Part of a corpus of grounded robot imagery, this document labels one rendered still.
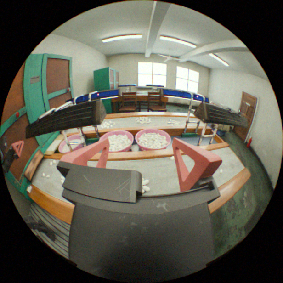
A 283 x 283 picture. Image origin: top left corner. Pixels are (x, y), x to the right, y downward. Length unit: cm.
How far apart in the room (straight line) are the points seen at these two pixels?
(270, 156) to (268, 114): 141
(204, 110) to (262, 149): 412
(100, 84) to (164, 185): 306
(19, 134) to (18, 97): 29
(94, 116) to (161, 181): 41
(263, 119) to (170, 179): 427
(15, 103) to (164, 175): 120
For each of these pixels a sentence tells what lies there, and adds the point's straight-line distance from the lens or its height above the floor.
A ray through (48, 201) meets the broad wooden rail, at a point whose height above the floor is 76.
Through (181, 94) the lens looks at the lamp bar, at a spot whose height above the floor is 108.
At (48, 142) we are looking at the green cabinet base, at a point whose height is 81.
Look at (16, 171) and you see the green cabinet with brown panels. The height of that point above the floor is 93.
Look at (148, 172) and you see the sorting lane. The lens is 50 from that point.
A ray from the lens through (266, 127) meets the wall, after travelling 436.
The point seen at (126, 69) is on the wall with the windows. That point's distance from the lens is 536.
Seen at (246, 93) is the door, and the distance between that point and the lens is 482.
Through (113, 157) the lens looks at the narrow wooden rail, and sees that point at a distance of 55.
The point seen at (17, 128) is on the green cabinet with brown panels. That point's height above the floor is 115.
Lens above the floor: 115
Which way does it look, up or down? 37 degrees down
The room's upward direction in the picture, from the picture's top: straight up
